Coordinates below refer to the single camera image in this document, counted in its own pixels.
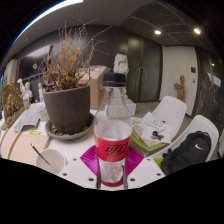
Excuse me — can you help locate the white stone statue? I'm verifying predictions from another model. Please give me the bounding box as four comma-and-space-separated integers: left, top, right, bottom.
113, 49, 137, 117

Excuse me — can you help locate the black wall screen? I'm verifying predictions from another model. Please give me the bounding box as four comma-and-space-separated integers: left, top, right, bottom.
18, 44, 54, 81

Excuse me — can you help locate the white plastic chair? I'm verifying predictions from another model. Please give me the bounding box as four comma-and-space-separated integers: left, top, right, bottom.
146, 114, 220, 164
148, 95, 188, 141

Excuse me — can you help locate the white figurine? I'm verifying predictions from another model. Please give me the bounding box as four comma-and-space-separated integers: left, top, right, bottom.
37, 82, 46, 103

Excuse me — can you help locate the white cabinet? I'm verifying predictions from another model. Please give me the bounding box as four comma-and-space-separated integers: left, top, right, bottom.
3, 59, 19, 86

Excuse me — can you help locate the green seat cushion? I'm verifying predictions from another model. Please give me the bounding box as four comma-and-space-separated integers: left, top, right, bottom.
130, 131, 161, 153
153, 156, 165, 168

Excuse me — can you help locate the wooden figure statue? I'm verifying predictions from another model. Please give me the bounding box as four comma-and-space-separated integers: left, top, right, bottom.
173, 75, 187, 103

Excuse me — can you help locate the dark double door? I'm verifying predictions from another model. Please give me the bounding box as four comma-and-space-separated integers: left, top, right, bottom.
128, 33, 163, 103

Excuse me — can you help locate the small white jar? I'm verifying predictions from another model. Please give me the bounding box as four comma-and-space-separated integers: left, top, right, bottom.
38, 108, 49, 123

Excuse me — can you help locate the dried plant in brown pot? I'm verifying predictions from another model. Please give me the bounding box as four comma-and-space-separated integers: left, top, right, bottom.
32, 19, 113, 135

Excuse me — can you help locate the clear red-label drink bottle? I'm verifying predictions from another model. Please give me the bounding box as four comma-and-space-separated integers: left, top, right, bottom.
92, 72, 133, 187

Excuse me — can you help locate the thin stirring stick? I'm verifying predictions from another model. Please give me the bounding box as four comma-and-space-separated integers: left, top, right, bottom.
30, 143, 52, 167

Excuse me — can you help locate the grey plant saucer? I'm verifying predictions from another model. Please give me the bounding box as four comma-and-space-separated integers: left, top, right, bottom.
44, 112, 95, 141

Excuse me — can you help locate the golden relief sculpture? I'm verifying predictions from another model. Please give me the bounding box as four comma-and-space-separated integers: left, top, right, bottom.
0, 82, 26, 131

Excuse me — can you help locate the white green-label spray bottle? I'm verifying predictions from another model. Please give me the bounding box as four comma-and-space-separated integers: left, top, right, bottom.
21, 81, 34, 110

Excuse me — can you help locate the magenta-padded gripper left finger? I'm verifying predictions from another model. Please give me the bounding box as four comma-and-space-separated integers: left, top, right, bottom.
58, 144, 102, 190

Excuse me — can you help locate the cardboard box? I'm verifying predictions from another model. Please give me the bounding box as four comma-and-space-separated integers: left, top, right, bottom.
77, 65, 112, 110

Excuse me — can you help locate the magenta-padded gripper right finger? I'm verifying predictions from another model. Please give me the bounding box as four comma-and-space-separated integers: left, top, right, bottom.
122, 145, 166, 190

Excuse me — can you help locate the white mug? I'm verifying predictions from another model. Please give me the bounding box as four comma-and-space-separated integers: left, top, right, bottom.
35, 148, 68, 176

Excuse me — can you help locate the stack of papers and books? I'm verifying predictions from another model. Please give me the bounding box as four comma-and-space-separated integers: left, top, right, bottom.
131, 111, 173, 149

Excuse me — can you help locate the long ceiling light strip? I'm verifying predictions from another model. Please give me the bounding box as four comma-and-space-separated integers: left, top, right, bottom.
9, 0, 84, 48

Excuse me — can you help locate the black backpack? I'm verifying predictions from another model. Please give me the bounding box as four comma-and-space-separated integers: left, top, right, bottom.
160, 130, 212, 176

